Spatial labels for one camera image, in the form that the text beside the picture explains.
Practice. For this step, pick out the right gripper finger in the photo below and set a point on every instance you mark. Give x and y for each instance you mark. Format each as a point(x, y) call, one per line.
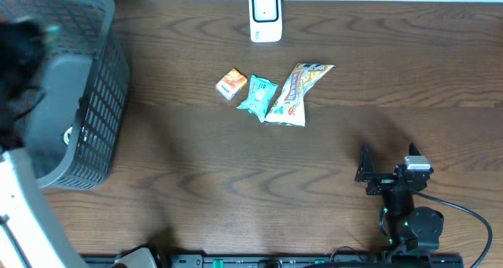
point(365, 169)
point(413, 150)

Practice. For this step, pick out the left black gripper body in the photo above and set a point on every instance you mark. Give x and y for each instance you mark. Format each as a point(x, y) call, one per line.
point(20, 49)

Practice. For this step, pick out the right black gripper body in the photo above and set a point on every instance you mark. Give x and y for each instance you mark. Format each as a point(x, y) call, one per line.
point(381, 181)

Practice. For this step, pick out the yellow snack bag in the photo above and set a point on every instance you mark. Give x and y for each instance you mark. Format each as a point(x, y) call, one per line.
point(289, 108)

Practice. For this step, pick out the teal wet wipes pack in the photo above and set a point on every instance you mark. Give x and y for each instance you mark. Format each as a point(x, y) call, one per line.
point(261, 92)

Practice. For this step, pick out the small orange box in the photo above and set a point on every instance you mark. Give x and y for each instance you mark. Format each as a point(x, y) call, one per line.
point(231, 83)

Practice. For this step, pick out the small teal packet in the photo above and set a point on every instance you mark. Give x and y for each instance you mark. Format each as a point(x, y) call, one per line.
point(67, 135)

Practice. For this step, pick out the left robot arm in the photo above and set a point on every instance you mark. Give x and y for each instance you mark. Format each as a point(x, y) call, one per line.
point(30, 226)

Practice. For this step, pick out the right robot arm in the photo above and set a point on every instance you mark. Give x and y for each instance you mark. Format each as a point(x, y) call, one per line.
point(410, 228)

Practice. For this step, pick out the white barcode scanner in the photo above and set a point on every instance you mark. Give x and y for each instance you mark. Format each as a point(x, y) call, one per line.
point(265, 20)

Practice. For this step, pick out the grey plastic shopping basket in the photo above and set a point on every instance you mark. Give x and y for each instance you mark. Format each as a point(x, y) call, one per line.
point(86, 61)

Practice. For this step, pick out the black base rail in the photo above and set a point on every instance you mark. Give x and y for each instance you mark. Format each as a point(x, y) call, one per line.
point(343, 260)

